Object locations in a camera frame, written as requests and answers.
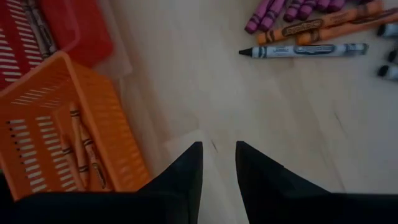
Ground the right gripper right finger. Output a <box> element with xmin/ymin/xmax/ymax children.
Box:
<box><xmin>234</xmin><ymin>141</ymin><xmax>398</xmax><ymax>224</ymax></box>

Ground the orange slotted basket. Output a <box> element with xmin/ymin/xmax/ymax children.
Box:
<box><xmin>0</xmin><ymin>51</ymin><xmax>152</xmax><ymax>202</ymax></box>

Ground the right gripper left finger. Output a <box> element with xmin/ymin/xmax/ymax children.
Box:
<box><xmin>14</xmin><ymin>141</ymin><xmax>204</xmax><ymax>224</ymax></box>

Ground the red slotted basket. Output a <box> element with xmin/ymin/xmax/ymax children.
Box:
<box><xmin>0</xmin><ymin>0</ymin><xmax>114</xmax><ymax>91</ymax></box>

